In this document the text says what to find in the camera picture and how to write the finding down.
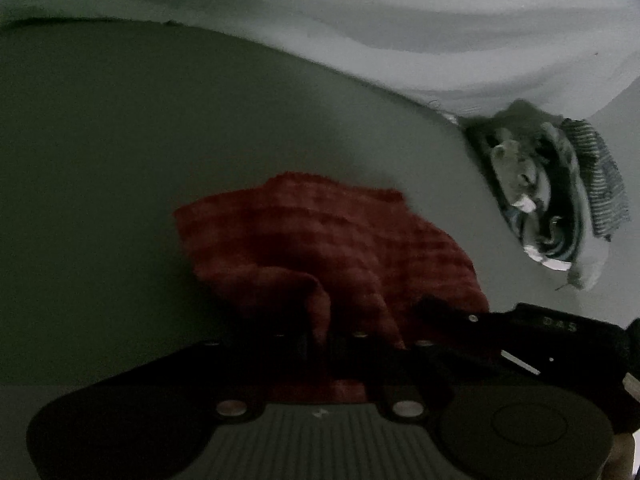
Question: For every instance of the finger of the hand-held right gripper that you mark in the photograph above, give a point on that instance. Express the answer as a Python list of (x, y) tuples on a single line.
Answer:
[(450, 320)]

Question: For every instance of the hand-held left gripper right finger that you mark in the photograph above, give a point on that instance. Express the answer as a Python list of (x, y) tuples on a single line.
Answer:
[(380, 365)]

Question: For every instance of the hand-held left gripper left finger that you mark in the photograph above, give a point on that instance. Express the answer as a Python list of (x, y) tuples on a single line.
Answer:
[(280, 360)]

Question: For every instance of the red checkered cloth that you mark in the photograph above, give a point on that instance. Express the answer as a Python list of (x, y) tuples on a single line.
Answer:
[(320, 245)]

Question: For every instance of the pile of grey clothes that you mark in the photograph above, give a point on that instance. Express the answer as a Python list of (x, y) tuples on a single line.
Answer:
[(530, 180)]

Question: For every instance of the white folded garment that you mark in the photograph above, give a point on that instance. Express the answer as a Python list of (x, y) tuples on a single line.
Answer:
[(547, 259)]

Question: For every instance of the blue striped garment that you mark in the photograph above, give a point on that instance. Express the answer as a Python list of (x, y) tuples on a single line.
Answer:
[(600, 180)]

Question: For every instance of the white carrot print sheet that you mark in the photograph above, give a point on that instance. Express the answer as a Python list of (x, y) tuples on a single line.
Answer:
[(400, 25)]

